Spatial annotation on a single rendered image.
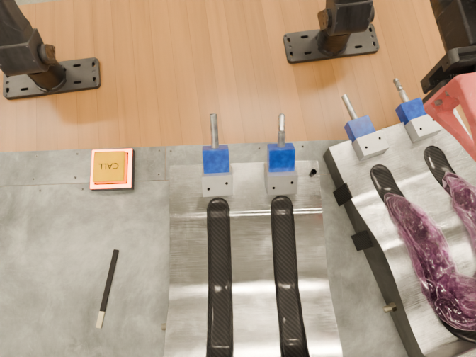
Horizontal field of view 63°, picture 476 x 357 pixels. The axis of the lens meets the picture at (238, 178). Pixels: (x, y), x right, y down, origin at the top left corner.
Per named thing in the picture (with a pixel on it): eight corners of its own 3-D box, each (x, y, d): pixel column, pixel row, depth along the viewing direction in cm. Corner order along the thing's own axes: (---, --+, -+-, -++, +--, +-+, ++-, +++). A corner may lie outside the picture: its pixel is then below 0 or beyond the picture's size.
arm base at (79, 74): (86, 68, 74) (85, 36, 76) (-19, 81, 74) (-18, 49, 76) (100, 88, 82) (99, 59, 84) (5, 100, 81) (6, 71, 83)
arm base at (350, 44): (392, 30, 76) (384, 0, 78) (292, 42, 76) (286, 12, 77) (378, 52, 84) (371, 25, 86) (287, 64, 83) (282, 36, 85)
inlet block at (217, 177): (197, 111, 64) (197, 118, 59) (228, 110, 64) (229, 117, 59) (202, 184, 69) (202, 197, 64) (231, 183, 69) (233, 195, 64)
